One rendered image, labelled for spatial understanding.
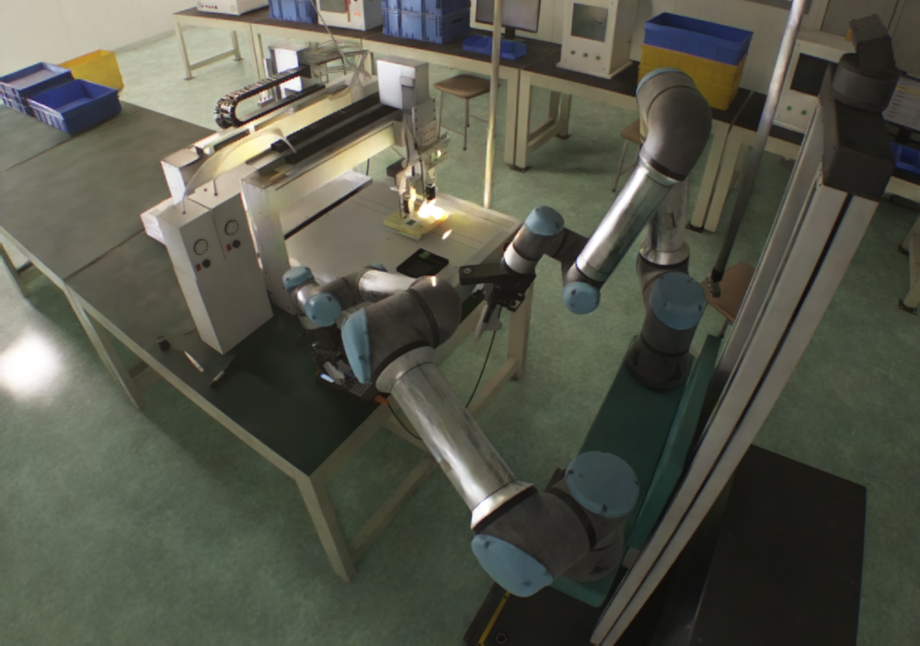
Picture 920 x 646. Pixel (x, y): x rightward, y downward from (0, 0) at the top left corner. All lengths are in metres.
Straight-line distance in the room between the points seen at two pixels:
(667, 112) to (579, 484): 0.63
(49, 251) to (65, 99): 2.01
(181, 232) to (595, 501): 1.19
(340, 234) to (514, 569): 1.47
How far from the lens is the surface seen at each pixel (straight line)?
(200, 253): 1.63
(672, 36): 3.73
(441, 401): 0.90
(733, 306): 2.55
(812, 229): 0.66
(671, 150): 1.02
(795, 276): 0.69
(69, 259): 2.62
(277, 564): 2.25
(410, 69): 1.88
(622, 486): 0.90
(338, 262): 1.91
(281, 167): 1.74
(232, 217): 1.66
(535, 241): 1.25
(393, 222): 2.01
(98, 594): 2.47
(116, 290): 2.31
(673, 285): 1.25
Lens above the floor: 1.99
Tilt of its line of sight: 41 degrees down
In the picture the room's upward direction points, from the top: straight up
